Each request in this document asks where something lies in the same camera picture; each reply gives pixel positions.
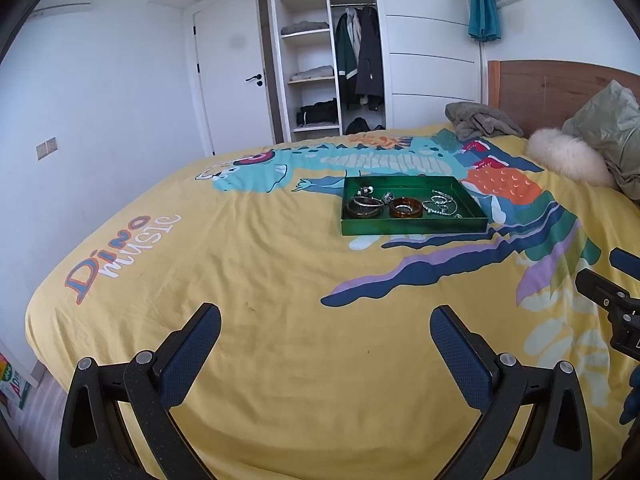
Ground colourful printed box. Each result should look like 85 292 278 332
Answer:
0 352 34 417

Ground white wardrobe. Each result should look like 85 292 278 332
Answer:
267 0 484 144

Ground green jewelry tray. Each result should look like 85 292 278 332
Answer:
341 175 490 237

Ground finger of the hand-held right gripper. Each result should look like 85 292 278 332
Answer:
608 247 640 282
574 268 640 314

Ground black bag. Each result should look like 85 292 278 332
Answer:
345 117 385 136

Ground folded light clothes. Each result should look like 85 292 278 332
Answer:
290 65 335 83

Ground black hanging coat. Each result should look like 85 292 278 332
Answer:
355 6 385 111

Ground white door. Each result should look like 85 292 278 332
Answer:
192 0 276 157

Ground folded black clothes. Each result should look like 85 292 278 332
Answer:
297 100 339 126

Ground folded grey clothes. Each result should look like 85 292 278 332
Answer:
281 20 331 37

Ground yellow dinosaur print bed cover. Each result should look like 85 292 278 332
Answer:
25 122 640 480

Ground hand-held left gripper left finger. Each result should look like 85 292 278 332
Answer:
57 302 223 480

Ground teal hanging towel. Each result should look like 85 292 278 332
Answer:
466 0 502 41

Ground grey blanket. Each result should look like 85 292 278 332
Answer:
445 101 525 142

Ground dark green bangle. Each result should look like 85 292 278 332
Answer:
346 199 384 220

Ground white fur pillow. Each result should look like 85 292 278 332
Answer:
525 128 619 189

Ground grey-green pillow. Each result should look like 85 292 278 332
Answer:
560 80 640 197

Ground dark green hanging jacket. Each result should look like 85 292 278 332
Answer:
334 10 359 111

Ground white hanging garment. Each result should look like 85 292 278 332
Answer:
347 8 362 57

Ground person's right hand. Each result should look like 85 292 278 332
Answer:
619 364 640 427

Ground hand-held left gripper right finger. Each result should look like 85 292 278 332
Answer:
430 305 594 480

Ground amber bangle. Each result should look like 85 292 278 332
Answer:
389 197 425 220

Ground wooden headboard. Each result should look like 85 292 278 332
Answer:
487 60 640 139

